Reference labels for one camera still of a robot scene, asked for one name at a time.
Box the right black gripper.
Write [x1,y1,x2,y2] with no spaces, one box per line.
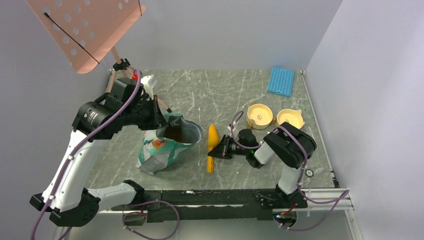
[207,135,249,160]

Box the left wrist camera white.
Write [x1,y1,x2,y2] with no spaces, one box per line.
[140,74,158,99]

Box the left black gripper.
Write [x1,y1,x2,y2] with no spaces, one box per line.
[122,95,169,131]

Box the green dog food bag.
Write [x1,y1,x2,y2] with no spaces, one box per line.
[135,112,203,175]

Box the orange plastic scoop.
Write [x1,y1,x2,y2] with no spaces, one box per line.
[206,124,220,173]

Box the pink perforated music stand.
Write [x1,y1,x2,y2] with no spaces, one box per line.
[25,0,173,114]

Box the cream pet bowl left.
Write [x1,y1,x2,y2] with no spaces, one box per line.
[246,102,276,130]

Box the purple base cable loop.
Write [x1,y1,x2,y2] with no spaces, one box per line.
[121,198,182,240]

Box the cream pet bowl right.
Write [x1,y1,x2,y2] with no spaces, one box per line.
[276,109,305,129]

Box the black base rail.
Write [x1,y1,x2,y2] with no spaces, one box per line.
[112,188,308,223]

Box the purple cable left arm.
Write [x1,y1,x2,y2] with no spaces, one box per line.
[29,68,143,240]

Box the cream pet bowl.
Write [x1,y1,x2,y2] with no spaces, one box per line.
[276,109,305,129]
[246,102,276,130]

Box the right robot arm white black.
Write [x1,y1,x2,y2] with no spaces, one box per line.
[207,122,317,208]

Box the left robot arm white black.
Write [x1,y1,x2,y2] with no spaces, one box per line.
[30,75,166,227]

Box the blue perforated tray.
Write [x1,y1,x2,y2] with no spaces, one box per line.
[267,66,295,98]

